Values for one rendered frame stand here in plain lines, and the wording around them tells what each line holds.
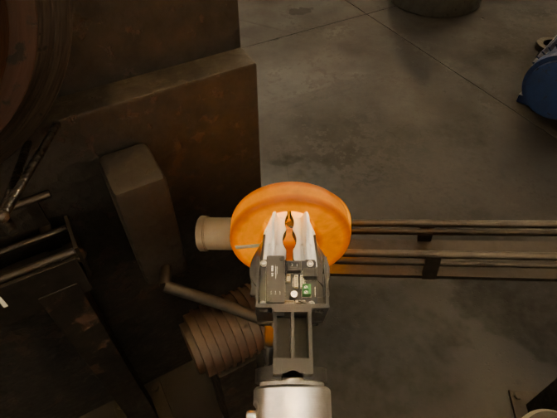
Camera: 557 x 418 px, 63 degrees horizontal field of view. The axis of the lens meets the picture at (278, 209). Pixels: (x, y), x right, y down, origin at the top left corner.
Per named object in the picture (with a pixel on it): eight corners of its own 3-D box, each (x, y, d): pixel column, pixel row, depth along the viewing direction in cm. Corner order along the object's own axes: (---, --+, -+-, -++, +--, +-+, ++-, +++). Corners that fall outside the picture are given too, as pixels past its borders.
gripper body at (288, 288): (329, 250, 45) (336, 377, 40) (322, 276, 53) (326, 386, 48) (253, 249, 45) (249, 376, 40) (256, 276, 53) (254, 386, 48)
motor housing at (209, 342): (205, 405, 121) (171, 303, 82) (277, 366, 129) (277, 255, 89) (226, 453, 114) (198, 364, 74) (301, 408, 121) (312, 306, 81)
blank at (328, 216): (348, 172, 53) (352, 192, 51) (348, 254, 65) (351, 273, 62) (219, 186, 55) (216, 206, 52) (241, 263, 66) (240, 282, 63)
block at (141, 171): (131, 247, 87) (93, 152, 69) (170, 231, 90) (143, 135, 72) (148, 289, 81) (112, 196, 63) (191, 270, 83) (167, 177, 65)
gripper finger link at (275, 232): (290, 179, 51) (291, 255, 47) (288, 203, 56) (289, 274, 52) (262, 179, 51) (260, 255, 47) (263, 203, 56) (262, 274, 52)
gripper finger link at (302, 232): (317, 179, 51) (321, 256, 47) (313, 203, 56) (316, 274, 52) (290, 179, 51) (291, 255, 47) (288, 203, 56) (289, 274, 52)
